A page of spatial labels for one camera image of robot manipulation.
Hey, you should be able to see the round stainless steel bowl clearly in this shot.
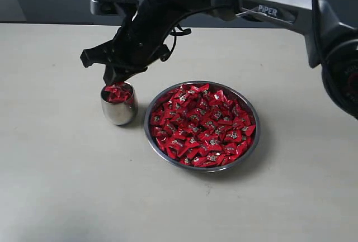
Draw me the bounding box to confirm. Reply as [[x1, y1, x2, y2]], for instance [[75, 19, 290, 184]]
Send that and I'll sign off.
[[144, 79, 261, 173]]

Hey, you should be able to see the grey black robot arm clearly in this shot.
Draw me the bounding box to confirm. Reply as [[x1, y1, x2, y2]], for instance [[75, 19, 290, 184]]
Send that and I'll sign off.
[[80, 0, 357, 117]]

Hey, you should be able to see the red wrapped candy pile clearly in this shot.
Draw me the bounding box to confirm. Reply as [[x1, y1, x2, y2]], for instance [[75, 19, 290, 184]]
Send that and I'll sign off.
[[149, 83, 257, 168]]

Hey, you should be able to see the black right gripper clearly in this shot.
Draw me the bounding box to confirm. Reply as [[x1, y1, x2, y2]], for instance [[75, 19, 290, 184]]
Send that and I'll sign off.
[[80, 0, 185, 86]]

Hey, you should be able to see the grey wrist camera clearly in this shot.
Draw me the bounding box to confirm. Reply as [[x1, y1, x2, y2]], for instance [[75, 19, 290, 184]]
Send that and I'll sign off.
[[90, 0, 139, 17]]

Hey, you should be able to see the steel cup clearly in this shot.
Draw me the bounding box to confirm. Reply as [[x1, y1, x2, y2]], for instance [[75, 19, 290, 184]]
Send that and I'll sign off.
[[101, 82, 138, 126]]

